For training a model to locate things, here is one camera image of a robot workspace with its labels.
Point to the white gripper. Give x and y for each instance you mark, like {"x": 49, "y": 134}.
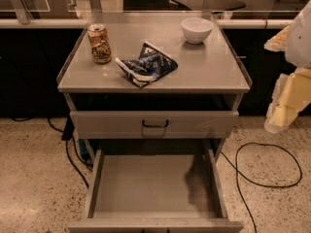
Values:
{"x": 299, "y": 41}

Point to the blue chip bag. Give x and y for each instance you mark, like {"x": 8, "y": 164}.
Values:
{"x": 151, "y": 65}

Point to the grey drawer cabinet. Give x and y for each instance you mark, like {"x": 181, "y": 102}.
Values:
{"x": 158, "y": 84}

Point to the open grey middle drawer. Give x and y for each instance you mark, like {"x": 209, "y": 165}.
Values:
{"x": 155, "y": 194}

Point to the closed grey top drawer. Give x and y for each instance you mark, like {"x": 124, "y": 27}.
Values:
{"x": 128, "y": 124}

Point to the white bowl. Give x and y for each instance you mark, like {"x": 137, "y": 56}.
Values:
{"x": 196, "y": 29}

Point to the gold soda can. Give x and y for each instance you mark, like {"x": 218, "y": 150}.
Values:
{"x": 99, "y": 43}

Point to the black drawer handle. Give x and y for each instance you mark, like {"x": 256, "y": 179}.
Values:
{"x": 154, "y": 125}

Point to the white horizontal rail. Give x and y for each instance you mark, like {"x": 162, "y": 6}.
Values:
{"x": 82, "y": 23}

